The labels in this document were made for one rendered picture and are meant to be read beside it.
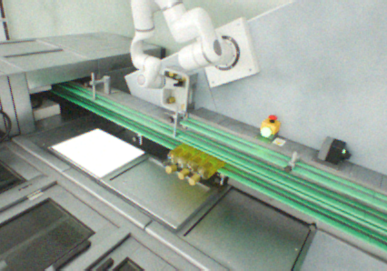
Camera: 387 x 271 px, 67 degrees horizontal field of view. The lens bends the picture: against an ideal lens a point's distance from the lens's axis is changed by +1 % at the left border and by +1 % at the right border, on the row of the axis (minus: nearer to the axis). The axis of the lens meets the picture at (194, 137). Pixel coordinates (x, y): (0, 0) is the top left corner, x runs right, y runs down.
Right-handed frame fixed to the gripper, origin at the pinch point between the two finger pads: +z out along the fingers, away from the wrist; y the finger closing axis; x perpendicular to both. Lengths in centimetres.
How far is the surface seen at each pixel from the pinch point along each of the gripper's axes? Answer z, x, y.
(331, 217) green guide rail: -4, -30, 94
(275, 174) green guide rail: -8, -22, 67
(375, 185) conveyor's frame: -4, -11, 103
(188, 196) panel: -21, -45, 36
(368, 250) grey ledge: 3, -39, 111
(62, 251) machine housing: -70, -63, 16
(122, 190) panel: -38, -50, 11
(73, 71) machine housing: -11, -14, -71
